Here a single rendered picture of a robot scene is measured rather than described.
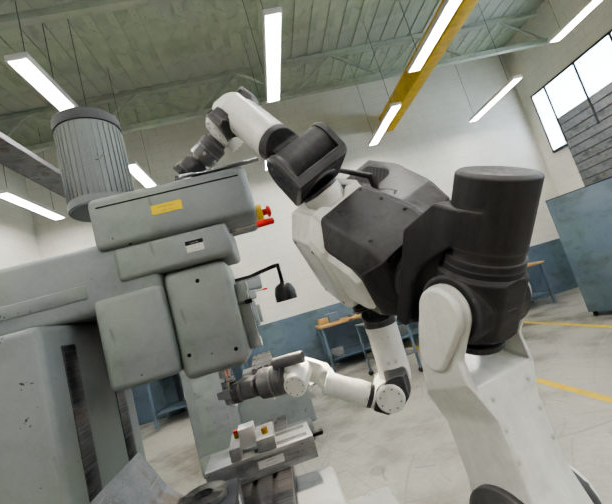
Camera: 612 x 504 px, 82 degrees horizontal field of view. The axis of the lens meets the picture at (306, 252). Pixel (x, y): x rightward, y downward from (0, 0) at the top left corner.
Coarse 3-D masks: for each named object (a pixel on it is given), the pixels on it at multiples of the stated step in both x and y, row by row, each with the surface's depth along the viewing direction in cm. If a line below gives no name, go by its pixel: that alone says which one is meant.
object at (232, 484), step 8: (216, 480) 69; (232, 480) 70; (200, 488) 68; (208, 488) 67; (216, 488) 66; (224, 488) 65; (232, 488) 67; (240, 488) 70; (184, 496) 66; (192, 496) 66; (200, 496) 66; (208, 496) 64; (216, 496) 63; (224, 496) 64; (232, 496) 64; (240, 496) 68
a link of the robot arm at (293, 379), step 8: (296, 352) 102; (272, 360) 103; (280, 360) 102; (288, 360) 101; (296, 360) 101; (304, 360) 102; (272, 368) 104; (280, 368) 104; (288, 368) 102; (296, 368) 101; (304, 368) 102; (272, 376) 101; (280, 376) 102; (288, 376) 98; (296, 376) 97; (304, 376) 98; (272, 384) 101; (280, 384) 101; (288, 384) 98; (296, 384) 97; (304, 384) 97; (280, 392) 101; (288, 392) 98; (296, 392) 98; (304, 392) 97
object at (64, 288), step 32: (64, 256) 101; (96, 256) 101; (0, 288) 98; (32, 288) 98; (64, 288) 99; (96, 288) 100; (128, 288) 101; (0, 320) 96; (32, 320) 97; (64, 320) 98; (96, 320) 112
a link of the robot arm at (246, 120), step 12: (240, 96) 84; (252, 96) 84; (216, 108) 86; (228, 108) 83; (240, 108) 82; (252, 108) 81; (216, 120) 85; (228, 120) 83; (240, 120) 81; (252, 120) 79; (264, 120) 79; (276, 120) 80; (216, 132) 90; (228, 132) 86; (240, 132) 82; (252, 132) 79; (252, 144) 80
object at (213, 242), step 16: (224, 224) 105; (160, 240) 103; (176, 240) 103; (192, 240) 103; (208, 240) 104; (224, 240) 104; (128, 256) 101; (144, 256) 101; (160, 256) 102; (176, 256) 102; (192, 256) 102; (208, 256) 103; (224, 256) 105; (128, 272) 100; (144, 272) 101; (160, 272) 102
